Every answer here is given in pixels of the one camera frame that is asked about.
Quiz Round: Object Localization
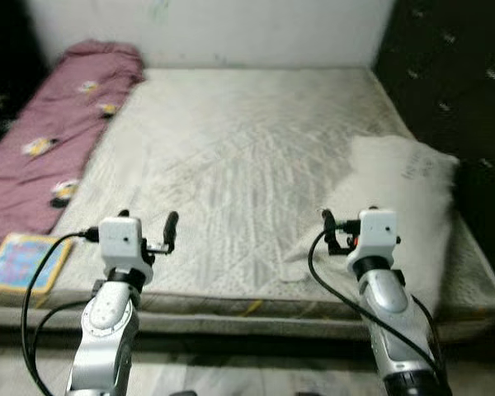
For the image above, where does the colourful yellow-edged children's book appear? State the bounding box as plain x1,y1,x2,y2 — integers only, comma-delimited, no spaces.
0,233,73,296

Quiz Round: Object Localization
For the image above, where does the grey quilted mattress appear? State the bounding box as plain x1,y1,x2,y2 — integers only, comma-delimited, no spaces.
0,66,495,318

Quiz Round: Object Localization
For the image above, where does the maroon penguin print blanket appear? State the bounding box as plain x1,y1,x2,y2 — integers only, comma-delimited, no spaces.
0,40,145,266

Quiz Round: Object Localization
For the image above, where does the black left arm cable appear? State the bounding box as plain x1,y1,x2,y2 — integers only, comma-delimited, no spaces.
21,228,101,396

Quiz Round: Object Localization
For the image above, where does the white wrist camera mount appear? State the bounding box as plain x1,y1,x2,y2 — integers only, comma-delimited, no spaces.
97,216,155,269
355,208,399,258

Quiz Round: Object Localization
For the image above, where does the black tufted headboard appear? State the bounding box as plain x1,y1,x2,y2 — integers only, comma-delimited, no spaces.
371,0,495,248

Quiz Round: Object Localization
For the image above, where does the grey patterned bed base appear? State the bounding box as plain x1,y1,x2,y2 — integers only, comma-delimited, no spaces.
0,309,479,341

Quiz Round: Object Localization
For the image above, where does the grey white pillow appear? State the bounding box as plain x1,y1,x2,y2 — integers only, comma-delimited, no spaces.
285,134,461,318

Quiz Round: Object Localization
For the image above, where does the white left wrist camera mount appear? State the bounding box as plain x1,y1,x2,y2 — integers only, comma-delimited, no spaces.
97,216,155,269

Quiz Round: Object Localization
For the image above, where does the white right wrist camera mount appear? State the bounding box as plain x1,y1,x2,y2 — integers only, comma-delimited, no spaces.
355,208,399,258

